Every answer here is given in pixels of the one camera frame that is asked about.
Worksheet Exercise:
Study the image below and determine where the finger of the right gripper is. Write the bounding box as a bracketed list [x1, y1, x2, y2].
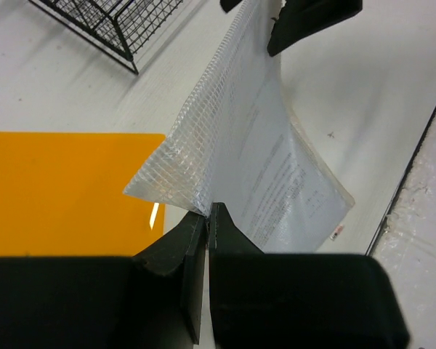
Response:
[267, 0, 363, 56]
[219, 0, 243, 13]

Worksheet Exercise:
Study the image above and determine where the clear document sleeve with paper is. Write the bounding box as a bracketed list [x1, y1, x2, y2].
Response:
[124, 1, 354, 253]

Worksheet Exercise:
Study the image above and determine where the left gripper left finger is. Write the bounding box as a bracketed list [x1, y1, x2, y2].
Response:
[0, 212, 206, 348]

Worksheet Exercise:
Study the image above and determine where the orange plastic folder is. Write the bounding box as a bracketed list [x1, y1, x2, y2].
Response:
[0, 132, 165, 257]

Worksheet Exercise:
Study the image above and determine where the black wire mesh basket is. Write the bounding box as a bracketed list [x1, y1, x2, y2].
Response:
[31, 1, 184, 75]

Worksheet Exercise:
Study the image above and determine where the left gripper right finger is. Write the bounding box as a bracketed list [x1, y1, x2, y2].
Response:
[209, 203, 411, 348]

